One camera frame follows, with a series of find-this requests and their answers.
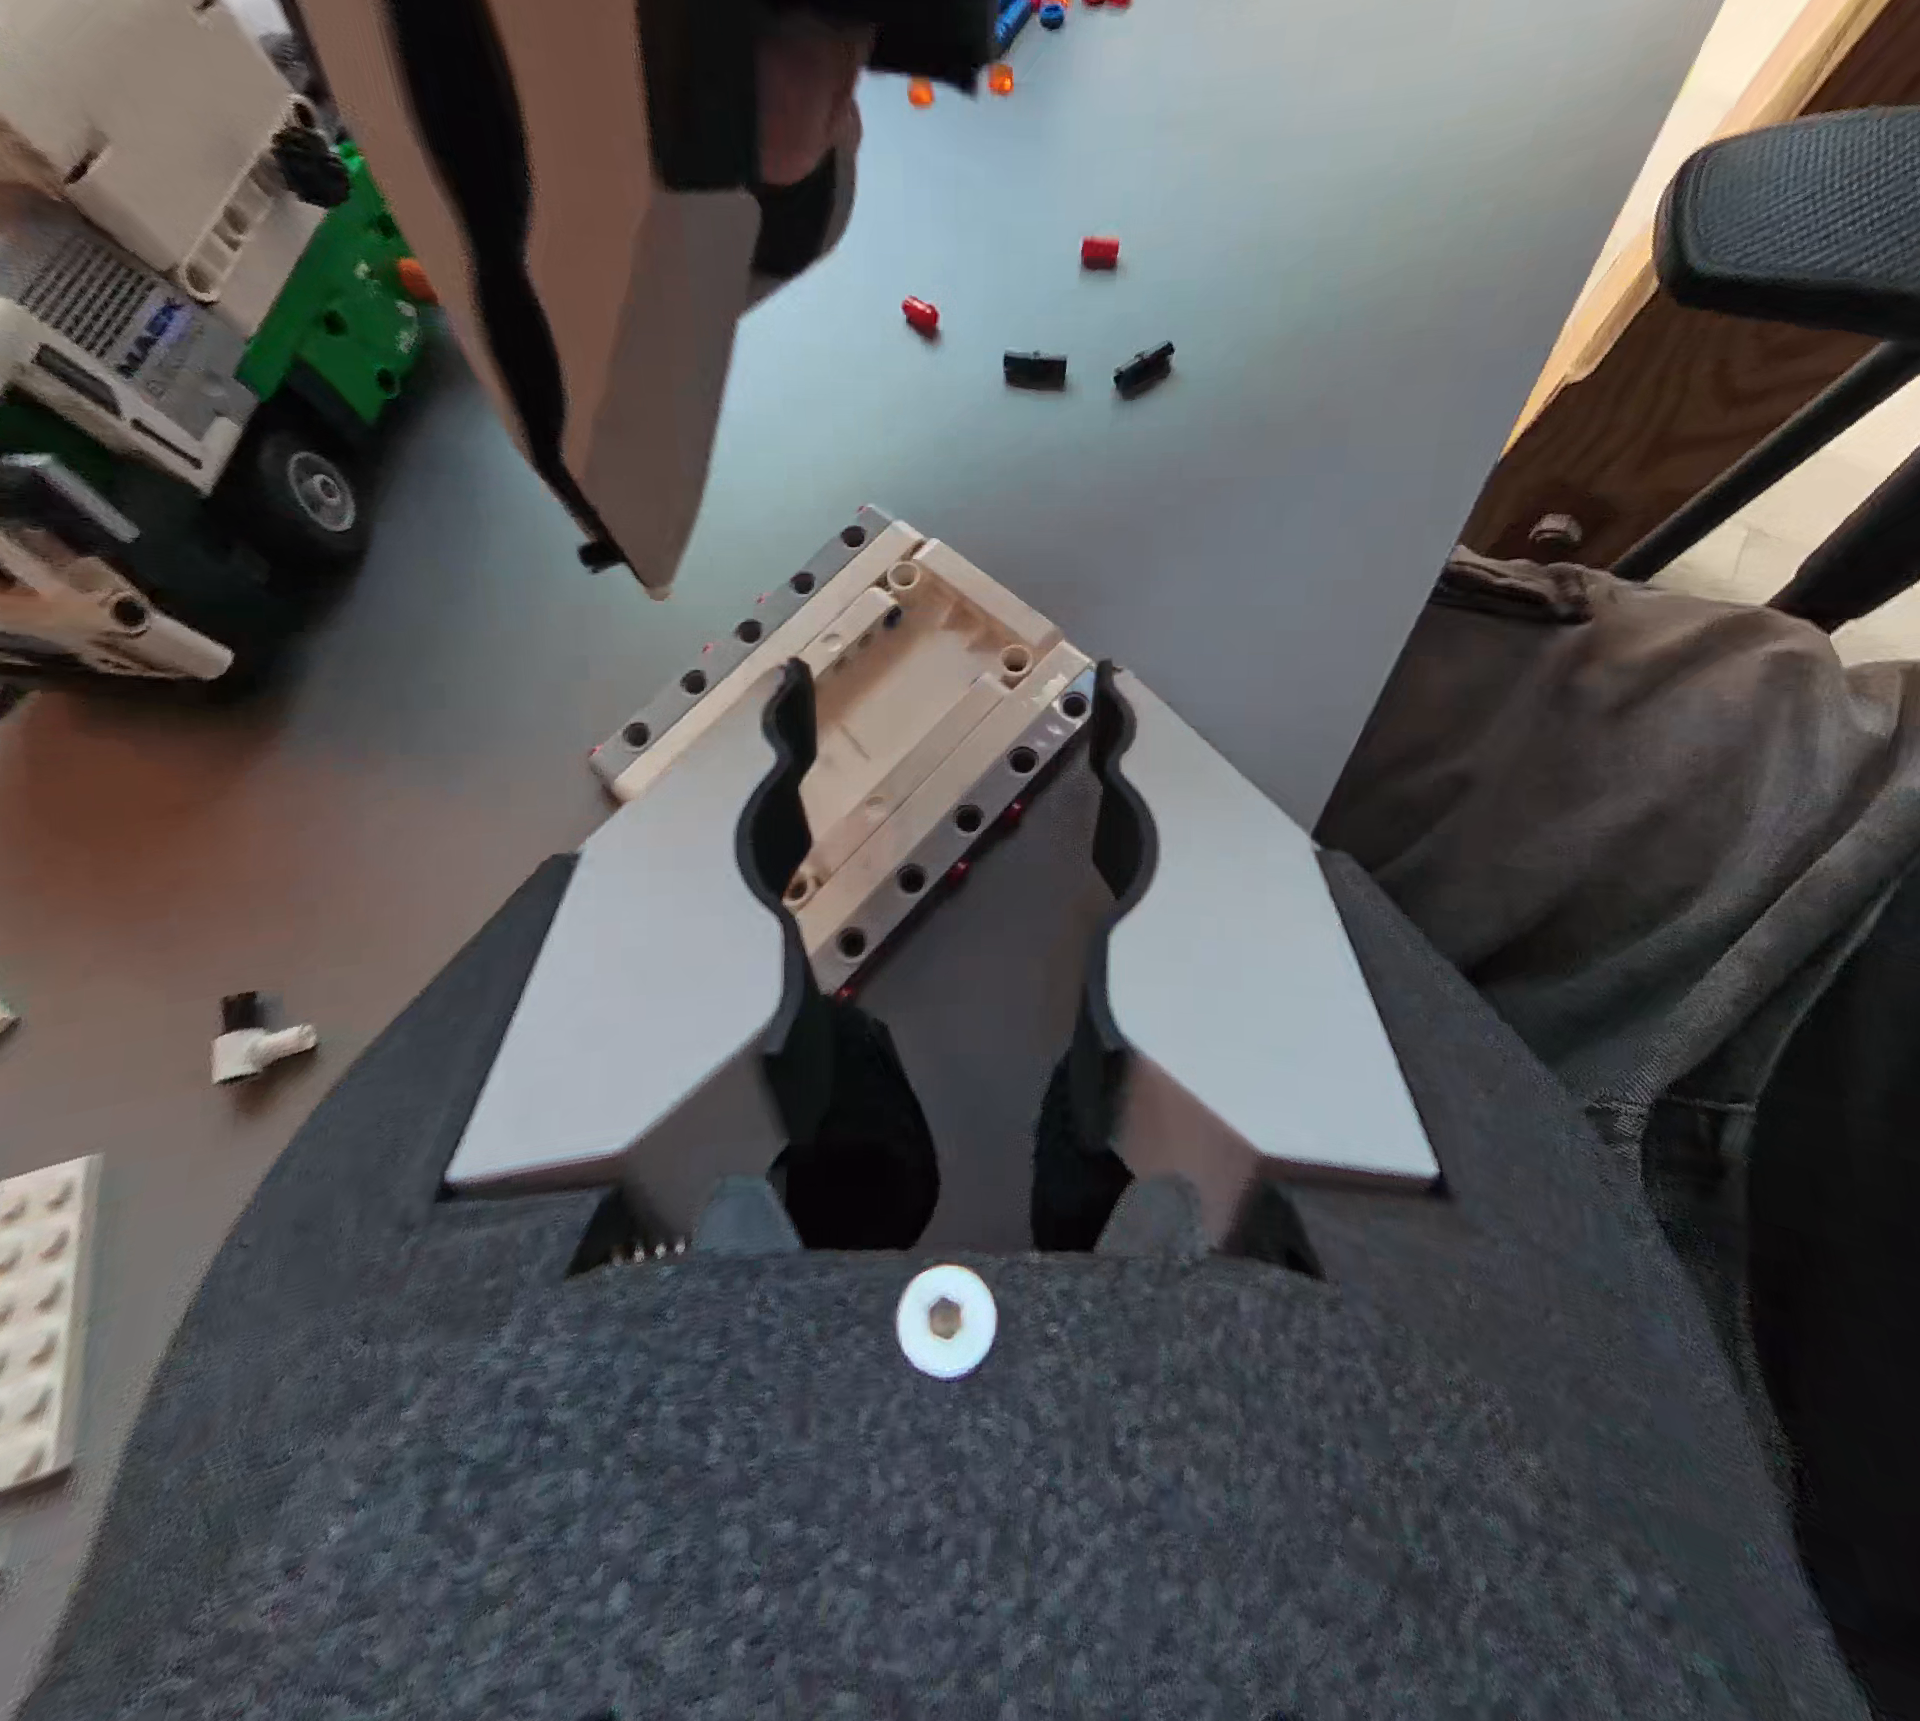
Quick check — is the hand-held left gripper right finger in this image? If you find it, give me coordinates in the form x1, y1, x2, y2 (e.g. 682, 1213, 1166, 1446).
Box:
1086, 659, 1445, 1253

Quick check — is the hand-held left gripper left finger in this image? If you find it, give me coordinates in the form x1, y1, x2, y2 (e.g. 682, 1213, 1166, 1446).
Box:
445, 659, 824, 1249

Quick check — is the white and grey lego panel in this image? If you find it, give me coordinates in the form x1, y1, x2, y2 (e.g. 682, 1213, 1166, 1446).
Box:
589, 503, 1102, 1006

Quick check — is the white and green lego truck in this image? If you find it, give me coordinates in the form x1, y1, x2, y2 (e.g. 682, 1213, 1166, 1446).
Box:
0, 0, 445, 687

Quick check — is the white lego connector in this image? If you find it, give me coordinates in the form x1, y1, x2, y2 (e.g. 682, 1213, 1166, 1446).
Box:
209, 1021, 320, 1085

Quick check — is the white studded lego plate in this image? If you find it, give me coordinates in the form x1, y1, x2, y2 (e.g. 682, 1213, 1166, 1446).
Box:
0, 1154, 102, 1493

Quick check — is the grey clothing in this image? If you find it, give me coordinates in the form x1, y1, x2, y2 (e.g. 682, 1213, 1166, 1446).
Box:
1315, 549, 1920, 1721

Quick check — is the wooden furniture panel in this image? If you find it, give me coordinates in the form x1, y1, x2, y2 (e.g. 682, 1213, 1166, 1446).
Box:
1461, 0, 1920, 566

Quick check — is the black office chair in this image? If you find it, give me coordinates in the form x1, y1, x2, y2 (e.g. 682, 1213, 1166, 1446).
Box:
1612, 106, 1920, 634

